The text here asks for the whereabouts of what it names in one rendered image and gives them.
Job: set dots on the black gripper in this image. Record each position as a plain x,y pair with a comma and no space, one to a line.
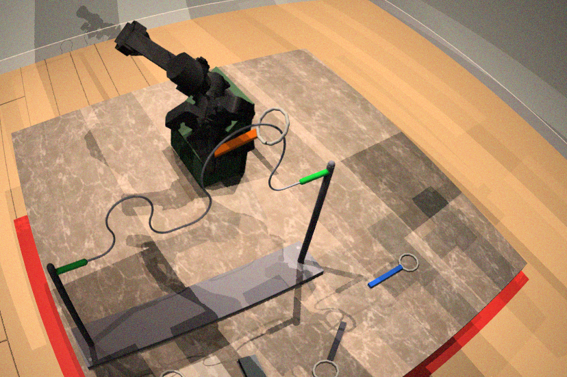
207,131

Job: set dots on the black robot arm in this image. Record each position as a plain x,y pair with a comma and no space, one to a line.
192,76

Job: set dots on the white loop with blue handle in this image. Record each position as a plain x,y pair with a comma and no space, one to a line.
393,271

